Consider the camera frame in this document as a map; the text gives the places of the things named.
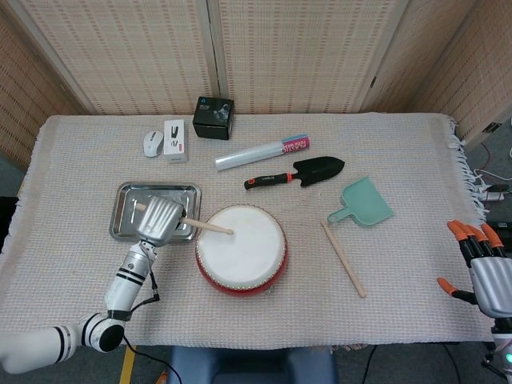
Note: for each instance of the wooden drumstick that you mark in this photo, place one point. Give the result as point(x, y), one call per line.
point(212, 227)
point(344, 260)

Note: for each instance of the white computer mouse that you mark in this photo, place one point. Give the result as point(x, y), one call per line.
point(153, 144)

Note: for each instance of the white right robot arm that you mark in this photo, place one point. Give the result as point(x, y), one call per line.
point(504, 344)

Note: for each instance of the white cardboard box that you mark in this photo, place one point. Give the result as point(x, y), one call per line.
point(176, 140)

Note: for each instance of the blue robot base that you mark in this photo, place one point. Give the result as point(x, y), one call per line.
point(248, 366)

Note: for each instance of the red drum with white skin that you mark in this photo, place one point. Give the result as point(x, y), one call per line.
point(248, 256)

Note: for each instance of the black cardboard box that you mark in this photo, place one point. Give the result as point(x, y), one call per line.
point(212, 128)

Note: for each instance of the plastic food wrap roll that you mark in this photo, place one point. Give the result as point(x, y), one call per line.
point(248, 154)

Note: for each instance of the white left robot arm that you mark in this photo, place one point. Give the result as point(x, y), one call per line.
point(124, 288)

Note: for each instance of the silver right hand orange fingertips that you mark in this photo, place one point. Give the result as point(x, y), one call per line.
point(494, 284)

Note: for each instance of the teal plastic dustpan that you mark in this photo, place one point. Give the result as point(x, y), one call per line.
point(366, 204)

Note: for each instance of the black garden trowel orange collar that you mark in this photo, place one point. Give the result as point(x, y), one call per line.
point(320, 168)

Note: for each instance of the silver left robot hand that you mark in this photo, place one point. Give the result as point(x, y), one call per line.
point(158, 220)

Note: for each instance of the woven beige tablecloth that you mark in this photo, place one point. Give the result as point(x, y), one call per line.
point(280, 316)

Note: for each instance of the bamboo folding screen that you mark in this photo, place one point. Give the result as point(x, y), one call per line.
point(300, 52)

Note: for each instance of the white power strip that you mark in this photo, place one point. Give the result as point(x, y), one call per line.
point(494, 195)

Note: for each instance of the stainless steel tray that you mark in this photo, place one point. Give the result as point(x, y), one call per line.
point(126, 200)

